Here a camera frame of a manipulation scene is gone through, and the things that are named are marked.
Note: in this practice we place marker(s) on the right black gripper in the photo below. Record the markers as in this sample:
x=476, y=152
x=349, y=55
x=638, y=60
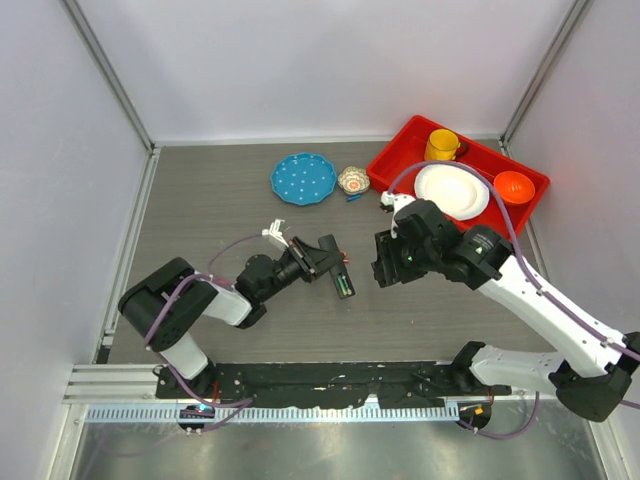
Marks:
x=388, y=269

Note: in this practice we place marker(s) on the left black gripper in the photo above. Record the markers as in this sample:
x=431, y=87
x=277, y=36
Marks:
x=312, y=262

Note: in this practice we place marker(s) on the black remote control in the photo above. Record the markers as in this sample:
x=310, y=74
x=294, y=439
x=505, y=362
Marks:
x=329, y=243

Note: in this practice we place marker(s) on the green battery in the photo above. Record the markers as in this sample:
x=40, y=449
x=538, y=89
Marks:
x=340, y=283

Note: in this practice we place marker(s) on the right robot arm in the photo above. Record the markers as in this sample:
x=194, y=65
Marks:
x=591, y=368

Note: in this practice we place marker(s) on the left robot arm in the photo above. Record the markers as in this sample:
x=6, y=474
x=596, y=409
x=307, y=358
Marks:
x=165, y=305

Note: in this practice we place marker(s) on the white paper plate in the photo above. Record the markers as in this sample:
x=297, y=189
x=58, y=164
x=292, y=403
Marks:
x=458, y=193

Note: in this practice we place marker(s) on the blue dotted plate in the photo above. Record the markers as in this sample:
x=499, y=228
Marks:
x=303, y=179

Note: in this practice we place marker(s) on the small floral dish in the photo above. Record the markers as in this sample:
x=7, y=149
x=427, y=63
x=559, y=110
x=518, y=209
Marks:
x=353, y=180

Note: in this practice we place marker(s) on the red plastic bin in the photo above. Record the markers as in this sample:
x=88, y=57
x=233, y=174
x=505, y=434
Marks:
x=408, y=148

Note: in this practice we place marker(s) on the yellow mug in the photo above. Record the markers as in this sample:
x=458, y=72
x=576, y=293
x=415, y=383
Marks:
x=444, y=145

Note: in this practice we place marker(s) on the orange bowl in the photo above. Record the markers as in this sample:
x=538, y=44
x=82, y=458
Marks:
x=514, y=188

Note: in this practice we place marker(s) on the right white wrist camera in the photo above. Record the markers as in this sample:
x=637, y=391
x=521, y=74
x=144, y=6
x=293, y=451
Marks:
x=393, y=203

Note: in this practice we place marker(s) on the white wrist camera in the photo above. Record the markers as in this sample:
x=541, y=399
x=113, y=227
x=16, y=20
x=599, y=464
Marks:
x=393, y=203
x=276, y=232

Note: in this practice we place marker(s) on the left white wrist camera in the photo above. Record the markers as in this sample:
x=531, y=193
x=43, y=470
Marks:
x=276, y=232

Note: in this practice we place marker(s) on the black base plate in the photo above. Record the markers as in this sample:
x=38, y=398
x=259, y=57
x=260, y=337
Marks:
x=337, y=385

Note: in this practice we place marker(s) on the perforated cable tray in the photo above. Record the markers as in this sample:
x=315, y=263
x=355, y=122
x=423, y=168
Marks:
x=188, y=414

